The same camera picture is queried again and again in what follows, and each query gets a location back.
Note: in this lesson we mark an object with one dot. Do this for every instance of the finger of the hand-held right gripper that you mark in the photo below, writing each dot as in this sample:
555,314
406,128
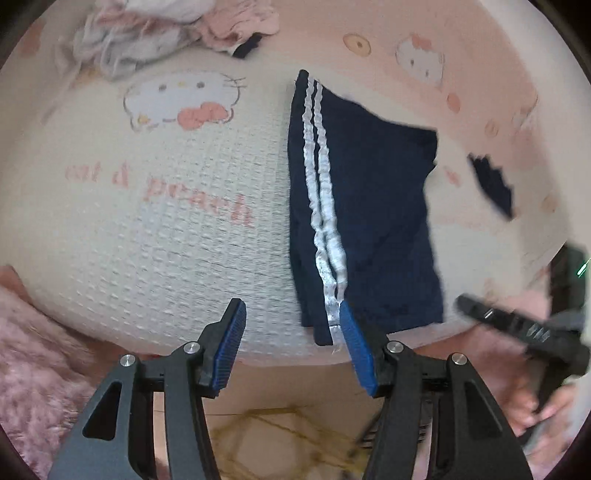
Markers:
485,314

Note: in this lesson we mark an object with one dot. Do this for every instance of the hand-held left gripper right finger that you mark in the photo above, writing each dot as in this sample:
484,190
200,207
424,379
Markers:
358,353

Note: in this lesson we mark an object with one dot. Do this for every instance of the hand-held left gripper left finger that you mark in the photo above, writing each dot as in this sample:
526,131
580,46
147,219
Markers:
228,353

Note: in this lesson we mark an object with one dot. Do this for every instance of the navy shorts with white stripes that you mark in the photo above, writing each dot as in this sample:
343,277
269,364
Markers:
383,207

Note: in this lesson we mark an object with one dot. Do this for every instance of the person's right hand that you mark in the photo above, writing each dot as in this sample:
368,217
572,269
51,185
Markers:
561,406

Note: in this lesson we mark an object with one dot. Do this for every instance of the small navy cloth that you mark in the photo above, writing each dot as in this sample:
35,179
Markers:
494,184

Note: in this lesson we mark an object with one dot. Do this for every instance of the cat print blanket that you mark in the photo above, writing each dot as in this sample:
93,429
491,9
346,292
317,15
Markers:
161,240

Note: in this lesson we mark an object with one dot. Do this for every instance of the pink fluffy rug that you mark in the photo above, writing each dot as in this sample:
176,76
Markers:
41,360

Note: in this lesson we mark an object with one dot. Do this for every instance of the black cloth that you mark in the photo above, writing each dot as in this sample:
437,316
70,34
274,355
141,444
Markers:
247,47

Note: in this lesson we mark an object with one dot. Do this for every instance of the white grey garment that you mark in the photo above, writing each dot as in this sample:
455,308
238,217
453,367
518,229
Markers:
134,41

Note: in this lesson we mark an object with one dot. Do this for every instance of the pink garment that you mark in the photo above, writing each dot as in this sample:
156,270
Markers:
240,25

